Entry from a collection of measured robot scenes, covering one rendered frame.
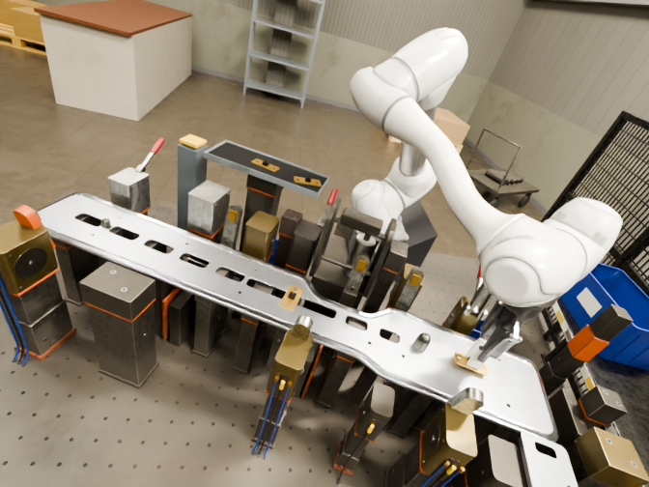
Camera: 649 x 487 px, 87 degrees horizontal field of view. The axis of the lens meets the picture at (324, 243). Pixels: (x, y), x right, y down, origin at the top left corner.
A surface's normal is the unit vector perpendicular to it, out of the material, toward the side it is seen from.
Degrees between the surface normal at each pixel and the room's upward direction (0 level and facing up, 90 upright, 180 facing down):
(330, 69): 90
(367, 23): 90
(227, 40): 90
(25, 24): 90
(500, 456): 0
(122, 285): 0
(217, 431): 0
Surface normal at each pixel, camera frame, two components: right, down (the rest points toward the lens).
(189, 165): -0.25, 0.51
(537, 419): 0.25, -0.78
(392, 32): 0.07, 0.60
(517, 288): -0.69, 0.30
